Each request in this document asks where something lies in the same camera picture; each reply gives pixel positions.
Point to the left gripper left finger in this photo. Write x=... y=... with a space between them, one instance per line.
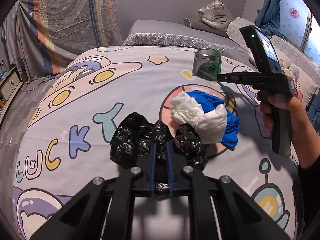
x=152 y=171

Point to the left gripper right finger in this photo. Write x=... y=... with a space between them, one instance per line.
x=170 y=170

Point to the black plastic bag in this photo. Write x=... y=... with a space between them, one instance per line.
x=134 y=136

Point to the green snack packet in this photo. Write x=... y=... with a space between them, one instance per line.
x=207 y=64

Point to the blue plastic glove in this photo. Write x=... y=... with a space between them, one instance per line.
x=209 y=103

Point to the person's right forearm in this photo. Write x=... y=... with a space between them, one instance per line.
x=305 y=139

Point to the person's right hand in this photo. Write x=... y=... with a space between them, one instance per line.
x=275 y=107

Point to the cream crumpled blanket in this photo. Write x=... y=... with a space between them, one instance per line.
x=284 y=62

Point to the baby print pillow right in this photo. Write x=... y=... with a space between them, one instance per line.
x=308 y=86

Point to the blue curtain left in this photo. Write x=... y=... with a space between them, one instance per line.
x=268 y=18

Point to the window with frosted glass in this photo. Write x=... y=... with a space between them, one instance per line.
x=300 y=28

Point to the white tiger plush toy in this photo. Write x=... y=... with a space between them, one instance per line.
x=216 y=15

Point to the cartoon print bed cover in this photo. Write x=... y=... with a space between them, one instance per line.
x=106 y=108

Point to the grey bolster pillow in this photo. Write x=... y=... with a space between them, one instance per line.
x=199 y=25

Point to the grey quilted sofa bed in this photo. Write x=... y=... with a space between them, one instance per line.
x=159 y=33

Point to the white tv cabinet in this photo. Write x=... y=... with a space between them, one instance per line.
x=10 y=86

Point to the striped sheet covered wardrobe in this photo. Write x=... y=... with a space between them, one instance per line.
x=43 y=37

